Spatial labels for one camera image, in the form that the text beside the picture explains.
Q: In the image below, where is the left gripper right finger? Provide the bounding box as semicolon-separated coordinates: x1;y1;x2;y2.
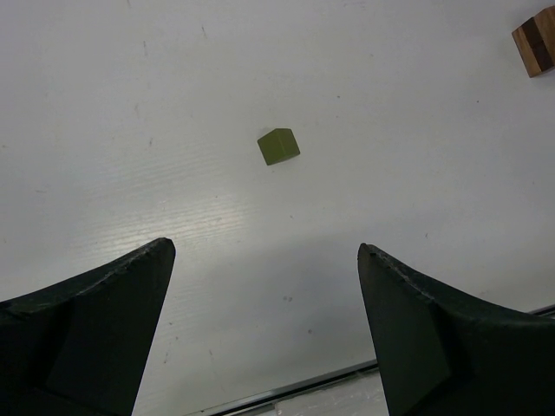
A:
357;244;554;415

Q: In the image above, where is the brown wood block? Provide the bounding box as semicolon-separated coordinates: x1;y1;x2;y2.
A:
512;6;554;78

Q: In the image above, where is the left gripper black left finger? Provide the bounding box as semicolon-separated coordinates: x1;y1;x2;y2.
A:
1;237;176;415

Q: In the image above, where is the green house-shaped block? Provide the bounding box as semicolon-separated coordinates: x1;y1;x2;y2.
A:
257;128;300;166

